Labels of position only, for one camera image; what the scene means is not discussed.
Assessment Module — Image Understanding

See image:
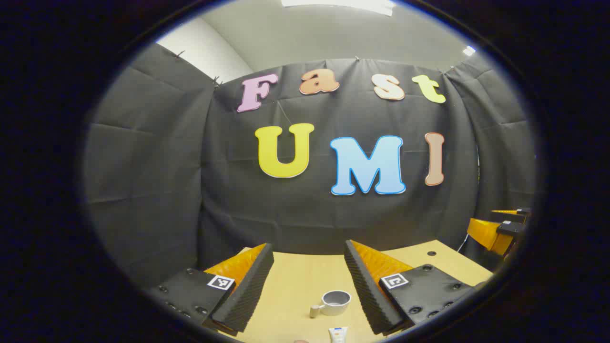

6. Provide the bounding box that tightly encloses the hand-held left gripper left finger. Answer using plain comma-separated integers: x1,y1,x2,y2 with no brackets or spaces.
145,243,275,334

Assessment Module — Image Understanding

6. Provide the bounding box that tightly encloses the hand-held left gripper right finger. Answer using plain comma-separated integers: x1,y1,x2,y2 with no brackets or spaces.
344,240,489,335

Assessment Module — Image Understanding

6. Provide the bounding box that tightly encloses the black backdrop cloth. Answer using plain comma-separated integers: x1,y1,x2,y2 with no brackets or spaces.
81,43,537,291

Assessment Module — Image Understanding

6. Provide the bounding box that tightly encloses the large ceiling light panel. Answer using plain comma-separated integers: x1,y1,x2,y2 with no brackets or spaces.
281,0,396,16

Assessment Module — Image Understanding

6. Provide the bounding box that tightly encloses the light wooden desktop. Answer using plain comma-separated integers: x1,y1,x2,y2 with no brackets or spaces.
236,240,494,343

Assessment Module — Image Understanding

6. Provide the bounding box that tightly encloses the white cup with wooden handle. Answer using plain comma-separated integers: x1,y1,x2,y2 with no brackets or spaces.
310,290,352,319

